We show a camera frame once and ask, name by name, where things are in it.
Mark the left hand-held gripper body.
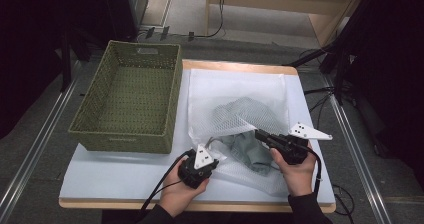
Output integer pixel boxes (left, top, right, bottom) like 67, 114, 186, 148
177, 143, 220, 189

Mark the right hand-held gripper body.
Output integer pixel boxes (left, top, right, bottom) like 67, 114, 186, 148
266, 121, 334, 166

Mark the grey-blue garment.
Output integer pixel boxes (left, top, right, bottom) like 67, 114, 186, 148
213, 96, 284, 177

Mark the white mesh laundry bag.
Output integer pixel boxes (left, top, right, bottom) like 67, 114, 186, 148
187, 68, 291, 197

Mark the green woven basket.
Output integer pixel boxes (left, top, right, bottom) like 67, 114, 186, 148
67, 39, 184, 154

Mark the person's left hand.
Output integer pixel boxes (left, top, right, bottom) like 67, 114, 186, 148
158, 165, 211, 219

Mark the person's right hand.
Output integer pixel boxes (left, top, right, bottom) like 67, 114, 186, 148
269, 141, 318, 198

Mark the black metal stand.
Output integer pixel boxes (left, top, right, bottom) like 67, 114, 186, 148
284, 33, 354, 107
59, 23, 93, 93

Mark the dark cabinet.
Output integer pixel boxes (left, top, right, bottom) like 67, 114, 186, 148
101, 0, 150, 41

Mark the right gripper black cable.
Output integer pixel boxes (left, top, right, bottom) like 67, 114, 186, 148
304, 146, 324, 196

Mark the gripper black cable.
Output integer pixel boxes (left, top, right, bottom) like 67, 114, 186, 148
304, 146, 324, 196
134, 150, 196, 224

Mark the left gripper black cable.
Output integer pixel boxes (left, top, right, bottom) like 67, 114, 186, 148
134, 150, 196, 224

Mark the black floor cable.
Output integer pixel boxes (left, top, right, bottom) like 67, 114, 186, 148
193, 0, 229, 39
302, 85, 336, 122
331, 183, 356, 217

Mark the metal floor rail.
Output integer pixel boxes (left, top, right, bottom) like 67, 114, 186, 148
0, 59, 83, 217
322, 75, 393, 224

